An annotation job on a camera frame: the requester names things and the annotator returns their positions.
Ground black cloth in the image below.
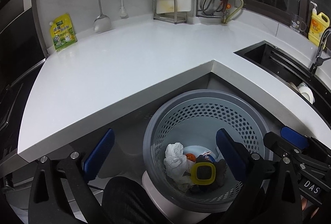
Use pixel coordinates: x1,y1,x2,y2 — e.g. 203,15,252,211
186,155,227,195

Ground blue lanyard strap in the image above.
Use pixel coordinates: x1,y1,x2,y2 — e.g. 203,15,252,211
200,151,218,164

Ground yellow rimmed black lid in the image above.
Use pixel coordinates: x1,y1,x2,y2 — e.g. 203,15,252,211
190,162,216,185

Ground orange fruit peel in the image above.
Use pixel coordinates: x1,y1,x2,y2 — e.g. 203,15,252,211
185,153,196,162

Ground white paper tissue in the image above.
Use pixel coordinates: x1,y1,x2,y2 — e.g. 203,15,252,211
163,142,195,192

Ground grey perforated trash bin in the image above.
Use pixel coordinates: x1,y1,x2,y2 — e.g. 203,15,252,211
143,89,273,213

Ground black kitchen sink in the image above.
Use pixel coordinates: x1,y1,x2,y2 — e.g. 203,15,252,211
235,41,330,126

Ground dishes in sink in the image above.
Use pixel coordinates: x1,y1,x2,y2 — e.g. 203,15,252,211
286,81,315,105

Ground black sink faucet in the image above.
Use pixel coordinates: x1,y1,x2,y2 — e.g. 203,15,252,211
309,26,331,75

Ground clear glass mug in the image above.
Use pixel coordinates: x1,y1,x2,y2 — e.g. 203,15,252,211
290,14,307,33

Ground yellow dish soap bottle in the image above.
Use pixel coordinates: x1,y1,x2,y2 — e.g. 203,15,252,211
308,1,330,46

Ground yellow green seasoning pouch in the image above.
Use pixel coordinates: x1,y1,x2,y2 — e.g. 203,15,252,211
49,13,77,52

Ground steel spatula ladle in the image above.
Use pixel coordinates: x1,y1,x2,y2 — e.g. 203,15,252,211
94,0,112,33

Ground black range hood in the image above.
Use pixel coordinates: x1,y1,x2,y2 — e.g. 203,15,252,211
1,0,49,59

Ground glass pot lid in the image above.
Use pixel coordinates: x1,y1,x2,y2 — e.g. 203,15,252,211
199,0,228,15

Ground steel cutting board stand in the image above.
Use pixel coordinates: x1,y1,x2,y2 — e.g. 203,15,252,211
152,0,187,25

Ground yellow gas hose valve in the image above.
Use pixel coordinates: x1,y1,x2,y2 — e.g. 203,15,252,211
222,0,244,24

